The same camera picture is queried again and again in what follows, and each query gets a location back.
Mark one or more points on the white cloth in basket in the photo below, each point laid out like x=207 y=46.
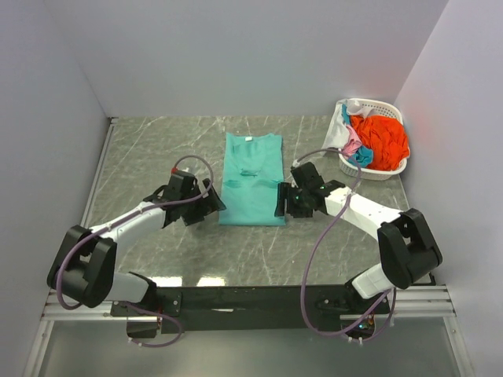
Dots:
x=337 y=134

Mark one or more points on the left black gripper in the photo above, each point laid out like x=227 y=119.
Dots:
x=208 y=204

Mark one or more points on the aluminium rail frame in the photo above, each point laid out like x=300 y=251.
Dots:
x=421 y=302

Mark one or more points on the blue cloth in basket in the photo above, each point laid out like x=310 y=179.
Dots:
x=364 y=156

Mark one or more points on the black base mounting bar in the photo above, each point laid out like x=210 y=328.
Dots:
x=257 y=308

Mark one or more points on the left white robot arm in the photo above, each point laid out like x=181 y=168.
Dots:
x=84 y=268

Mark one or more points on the pink cloth in basket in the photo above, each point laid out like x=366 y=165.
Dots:
x=353 y=143

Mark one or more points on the white laundry basket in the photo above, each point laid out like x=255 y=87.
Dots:
x=388 y=110

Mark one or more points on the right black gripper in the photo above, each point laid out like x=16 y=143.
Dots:
x=285 y=191

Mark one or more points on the teal t shirt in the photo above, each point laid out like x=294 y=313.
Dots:
x=253 y=169

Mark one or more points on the orange t shirt in basket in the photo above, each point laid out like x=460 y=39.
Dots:
x=386 y=137

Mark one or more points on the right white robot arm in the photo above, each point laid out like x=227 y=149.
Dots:
x=407 y=247

